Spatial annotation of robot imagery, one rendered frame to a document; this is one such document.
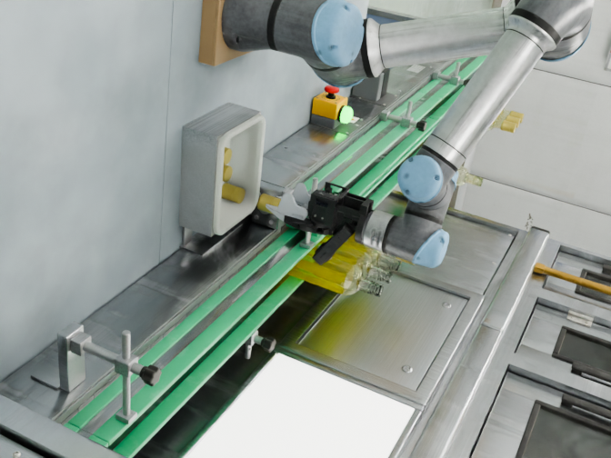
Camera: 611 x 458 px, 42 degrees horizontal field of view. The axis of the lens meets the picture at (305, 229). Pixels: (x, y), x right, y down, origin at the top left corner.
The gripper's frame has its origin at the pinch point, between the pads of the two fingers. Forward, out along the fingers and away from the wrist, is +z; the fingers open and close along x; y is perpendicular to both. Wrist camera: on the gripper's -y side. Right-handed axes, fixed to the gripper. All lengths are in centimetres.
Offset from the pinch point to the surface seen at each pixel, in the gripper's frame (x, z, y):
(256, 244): -2.0, 4.6, -11.6
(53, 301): 46.1, 17.2, -4.6
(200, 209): 9.4, 12.2, -0.8
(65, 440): 76, -11, 3
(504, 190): -613, 39, -245
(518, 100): -611, 47, -152
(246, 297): 14.1, -2.4, -13.7
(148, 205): 20.0, 17.1, 2.7
